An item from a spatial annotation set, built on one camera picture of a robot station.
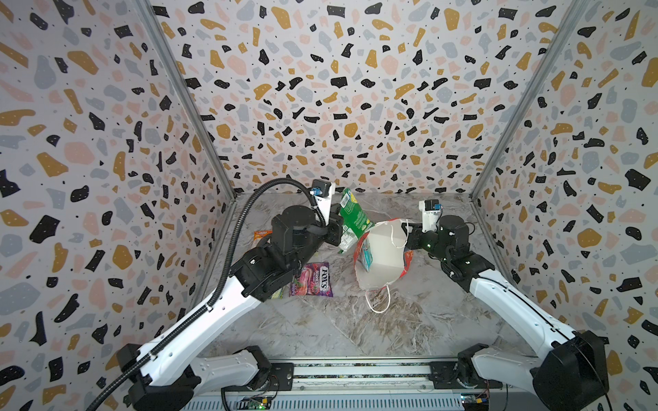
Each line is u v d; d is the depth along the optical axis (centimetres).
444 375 74
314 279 90
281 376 74
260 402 70
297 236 42
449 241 59
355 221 67
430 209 68
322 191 49
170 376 38
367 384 73
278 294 88
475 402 72
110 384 34
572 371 39
